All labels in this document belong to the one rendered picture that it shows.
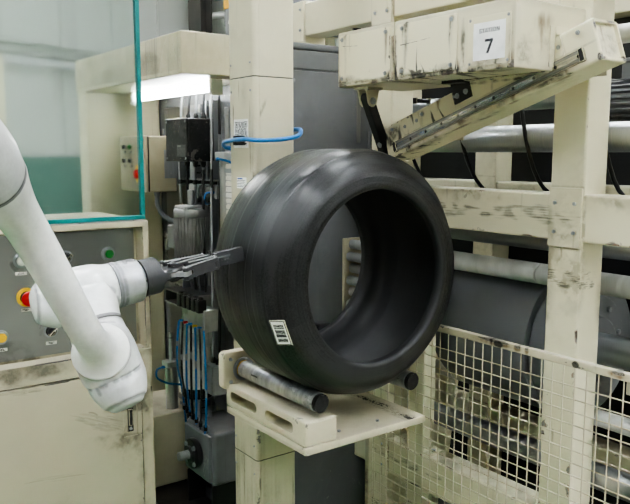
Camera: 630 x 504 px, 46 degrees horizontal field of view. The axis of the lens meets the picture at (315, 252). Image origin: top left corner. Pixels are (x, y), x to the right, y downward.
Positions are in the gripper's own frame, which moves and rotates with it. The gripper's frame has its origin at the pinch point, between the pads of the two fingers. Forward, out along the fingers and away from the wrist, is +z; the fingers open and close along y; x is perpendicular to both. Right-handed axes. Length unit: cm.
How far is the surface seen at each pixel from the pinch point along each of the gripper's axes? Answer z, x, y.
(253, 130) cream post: 27.6, -24.2, 28.2
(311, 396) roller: 11.9, 34.3, -7.5
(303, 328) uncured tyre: 9.1, 16.5, -12.0
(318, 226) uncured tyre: 15.8, -4.4, -12.3
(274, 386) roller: 11.1, 35.5, 6.8
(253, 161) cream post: 26.4, -16.3, 28.3
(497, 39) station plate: 56, -39, -30
